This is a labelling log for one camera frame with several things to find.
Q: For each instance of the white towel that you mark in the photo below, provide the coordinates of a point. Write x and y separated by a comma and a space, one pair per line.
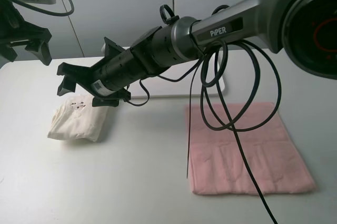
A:
77, 119

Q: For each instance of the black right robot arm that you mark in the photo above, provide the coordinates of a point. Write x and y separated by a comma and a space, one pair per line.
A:
305, 29

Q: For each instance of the white plastic tray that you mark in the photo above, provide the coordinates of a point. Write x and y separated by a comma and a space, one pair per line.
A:
158, 87

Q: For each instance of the pink towel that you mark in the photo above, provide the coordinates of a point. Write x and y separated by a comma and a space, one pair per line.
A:
255, 160

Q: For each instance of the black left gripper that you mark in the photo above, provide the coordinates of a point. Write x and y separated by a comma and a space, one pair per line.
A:
15, 31

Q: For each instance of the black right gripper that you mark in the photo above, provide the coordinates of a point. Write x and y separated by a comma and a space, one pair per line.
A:
105, 80

